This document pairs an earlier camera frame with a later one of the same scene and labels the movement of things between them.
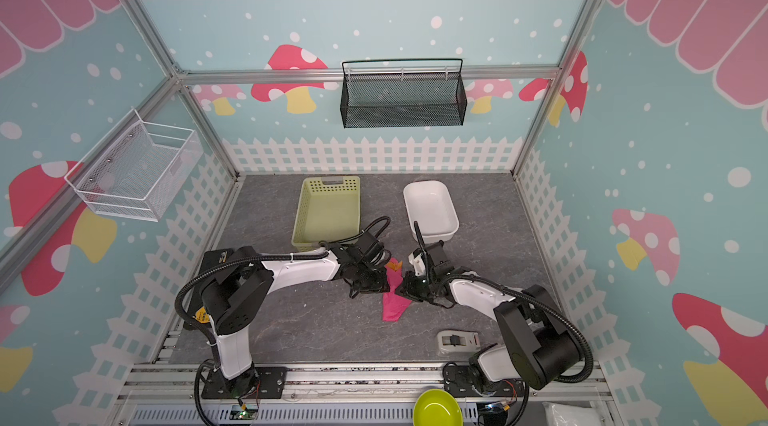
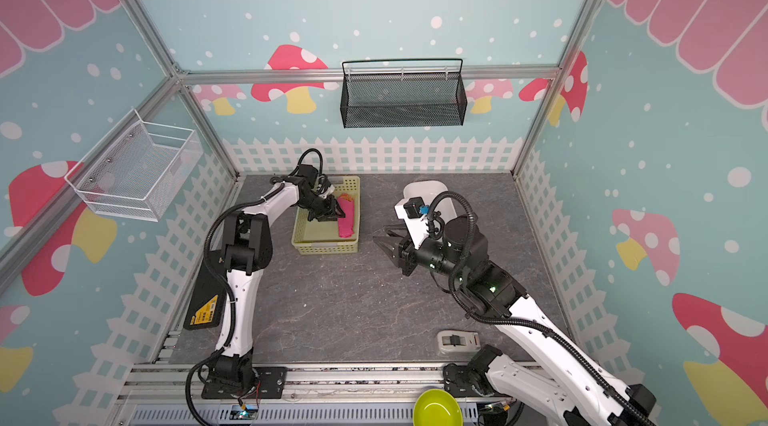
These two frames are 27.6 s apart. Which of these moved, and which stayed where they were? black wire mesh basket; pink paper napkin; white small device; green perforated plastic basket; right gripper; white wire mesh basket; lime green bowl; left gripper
Moved: right gripper; pink paper napkin; left gripper
Stayed: white small device; white wire mesh basket; lime green bowl; black wire mesh basket; green perforated plastic basket
